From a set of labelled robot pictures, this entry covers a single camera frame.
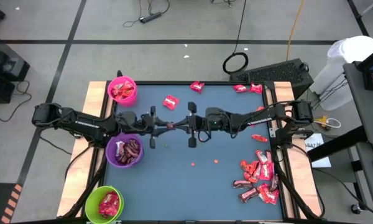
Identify large red candy packet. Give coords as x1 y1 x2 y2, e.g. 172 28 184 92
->
259 161 275 181
256 182 280 205

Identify white cable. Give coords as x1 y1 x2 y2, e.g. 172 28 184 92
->
325 118 342 129

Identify yellow plug adapter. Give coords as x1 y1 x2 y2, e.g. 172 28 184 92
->
315 116 329 128

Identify black power strip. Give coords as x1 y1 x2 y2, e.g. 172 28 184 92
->
139 11 163 24

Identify red square candy packet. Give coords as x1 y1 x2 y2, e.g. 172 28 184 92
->
162 94 180 111

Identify black coiled cable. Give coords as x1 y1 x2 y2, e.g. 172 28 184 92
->
221 0 250 75

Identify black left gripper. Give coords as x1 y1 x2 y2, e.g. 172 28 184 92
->
115 105 175 149

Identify silver red candy packet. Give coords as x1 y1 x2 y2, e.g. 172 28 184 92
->
254 149 269 165

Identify black monitor pink screen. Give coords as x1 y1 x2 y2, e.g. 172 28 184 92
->
356 43 373 93

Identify black frame strut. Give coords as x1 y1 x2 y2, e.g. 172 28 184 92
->
272 148 325 220
61 148 108 218

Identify grey desk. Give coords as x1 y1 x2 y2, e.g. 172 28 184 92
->
343 61 373 220

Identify long yellow cable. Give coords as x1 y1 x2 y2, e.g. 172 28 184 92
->
285 0 306 62

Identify wooden side board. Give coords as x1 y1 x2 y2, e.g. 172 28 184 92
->
56 81 108 218
273 81 323 218

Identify white paper sheet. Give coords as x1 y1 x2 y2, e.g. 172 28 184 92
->
303 133 332 169

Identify pink plastic basket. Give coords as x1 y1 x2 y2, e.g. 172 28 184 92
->
107 75 139 108

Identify purple plastic basket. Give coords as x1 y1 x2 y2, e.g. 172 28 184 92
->
104 133 144 169

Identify white bagged bin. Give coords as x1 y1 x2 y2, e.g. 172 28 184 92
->
310 35 373 111

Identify black desk crossbar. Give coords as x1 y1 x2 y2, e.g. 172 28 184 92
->
306 125 370 163

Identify thin black power cord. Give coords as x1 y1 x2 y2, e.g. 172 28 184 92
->
122 0 171 29

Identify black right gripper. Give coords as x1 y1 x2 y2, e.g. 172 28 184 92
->
173 101 234 149

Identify green plastic basket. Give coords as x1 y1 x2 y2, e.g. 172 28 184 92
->
85 185 125 224

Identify grey chair leg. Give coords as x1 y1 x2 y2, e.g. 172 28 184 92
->
359 0 373 18

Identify black floor cable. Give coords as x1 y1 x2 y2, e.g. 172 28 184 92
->
0 80 33 123

